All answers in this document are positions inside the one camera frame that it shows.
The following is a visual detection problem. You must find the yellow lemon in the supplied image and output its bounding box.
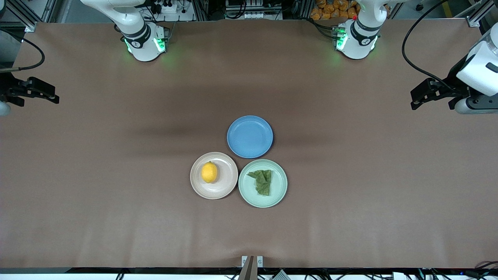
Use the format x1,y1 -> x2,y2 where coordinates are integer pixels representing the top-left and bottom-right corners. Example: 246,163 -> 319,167
201,161 -> 219,184

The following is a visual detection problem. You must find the green lettuce leaf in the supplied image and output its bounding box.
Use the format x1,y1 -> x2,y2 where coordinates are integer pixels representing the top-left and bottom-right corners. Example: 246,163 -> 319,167
247,169 -> 273,197

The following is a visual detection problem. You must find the bag of orange items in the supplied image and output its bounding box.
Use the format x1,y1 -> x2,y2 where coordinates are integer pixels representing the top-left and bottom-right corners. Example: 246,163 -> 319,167
310,0 -> 361,21

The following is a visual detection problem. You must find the white power strip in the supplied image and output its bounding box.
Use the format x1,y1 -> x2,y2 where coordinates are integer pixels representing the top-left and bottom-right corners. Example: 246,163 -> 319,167
150,0 -> 196,23

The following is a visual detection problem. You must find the pale green plate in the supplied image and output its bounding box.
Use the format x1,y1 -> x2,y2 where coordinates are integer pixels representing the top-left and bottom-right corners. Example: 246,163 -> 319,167
238,159 -> 288,208

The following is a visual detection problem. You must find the blue plate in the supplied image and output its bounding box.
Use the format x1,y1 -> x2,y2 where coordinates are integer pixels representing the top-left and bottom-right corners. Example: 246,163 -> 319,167
227,115 -> 274,159

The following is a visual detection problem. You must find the beige plate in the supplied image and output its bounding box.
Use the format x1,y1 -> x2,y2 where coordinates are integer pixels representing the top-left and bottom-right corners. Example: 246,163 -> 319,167
190,152 -> 239,200

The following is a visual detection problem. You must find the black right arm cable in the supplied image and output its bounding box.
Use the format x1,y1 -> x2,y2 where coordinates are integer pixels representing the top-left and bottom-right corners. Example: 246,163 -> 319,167
0,36 -> 46,73

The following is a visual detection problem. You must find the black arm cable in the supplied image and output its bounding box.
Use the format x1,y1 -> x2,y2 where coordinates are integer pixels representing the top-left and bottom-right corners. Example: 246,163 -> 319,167
0,36 -> 46,73
402,0 -> 454,91

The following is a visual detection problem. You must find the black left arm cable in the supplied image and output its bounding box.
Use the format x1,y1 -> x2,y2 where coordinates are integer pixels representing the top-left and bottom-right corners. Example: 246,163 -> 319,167
402,0 -> 454,91

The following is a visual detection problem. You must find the aluminium frame profile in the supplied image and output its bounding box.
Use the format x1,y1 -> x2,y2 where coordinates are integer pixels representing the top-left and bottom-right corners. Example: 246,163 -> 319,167
0,0 -> 59,32
453,0 -> 498,28

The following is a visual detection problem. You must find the aluminium camera mount post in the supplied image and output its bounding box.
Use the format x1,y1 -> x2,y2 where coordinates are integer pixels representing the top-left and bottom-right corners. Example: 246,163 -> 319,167
238,255 -> 264,280

